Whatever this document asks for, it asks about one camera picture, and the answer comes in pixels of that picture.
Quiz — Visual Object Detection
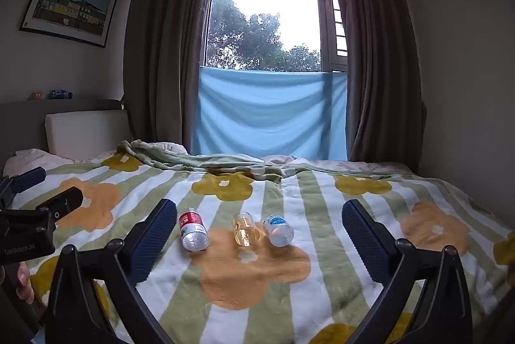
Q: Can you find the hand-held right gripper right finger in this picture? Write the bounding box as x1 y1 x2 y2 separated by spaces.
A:
341 199 474 344

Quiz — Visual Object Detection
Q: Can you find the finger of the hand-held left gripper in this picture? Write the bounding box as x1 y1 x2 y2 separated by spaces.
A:
35 186 84 227
0 166 47 205

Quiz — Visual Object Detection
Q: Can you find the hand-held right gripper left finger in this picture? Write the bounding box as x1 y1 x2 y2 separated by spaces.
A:
40 198 180 344

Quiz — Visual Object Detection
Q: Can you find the person's left hand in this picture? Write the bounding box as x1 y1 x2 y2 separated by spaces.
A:
15 261 36 305

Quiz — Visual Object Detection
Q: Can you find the white bed sheet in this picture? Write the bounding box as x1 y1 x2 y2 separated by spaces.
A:
3 143 412 179

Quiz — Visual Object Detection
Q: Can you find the red label plastic bottle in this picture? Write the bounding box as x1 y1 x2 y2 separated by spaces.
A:
178 208 210 252

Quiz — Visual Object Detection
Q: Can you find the grey bed headboard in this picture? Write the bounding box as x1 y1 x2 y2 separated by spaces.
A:
0 98 134 176

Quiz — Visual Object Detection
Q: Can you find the white headboard cushion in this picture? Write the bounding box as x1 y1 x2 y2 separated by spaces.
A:
44 110 134 160

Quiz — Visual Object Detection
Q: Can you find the blue label white bottle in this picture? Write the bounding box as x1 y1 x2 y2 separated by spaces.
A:
263 214 295 248

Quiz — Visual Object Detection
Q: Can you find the floral striped blanket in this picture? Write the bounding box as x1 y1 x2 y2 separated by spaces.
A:
0 140 515 344

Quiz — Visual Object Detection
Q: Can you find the light blue cloth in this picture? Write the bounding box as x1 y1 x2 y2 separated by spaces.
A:
191 66 349 161

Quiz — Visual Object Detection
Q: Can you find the framed houses picture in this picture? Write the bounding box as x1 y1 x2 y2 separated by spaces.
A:
19 0 121 48

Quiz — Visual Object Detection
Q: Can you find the brown curtain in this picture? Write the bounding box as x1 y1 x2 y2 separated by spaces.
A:
329 0 428 164
122 0 220 155

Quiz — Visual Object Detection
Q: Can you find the window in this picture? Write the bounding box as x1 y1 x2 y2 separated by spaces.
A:
203 0 349 73

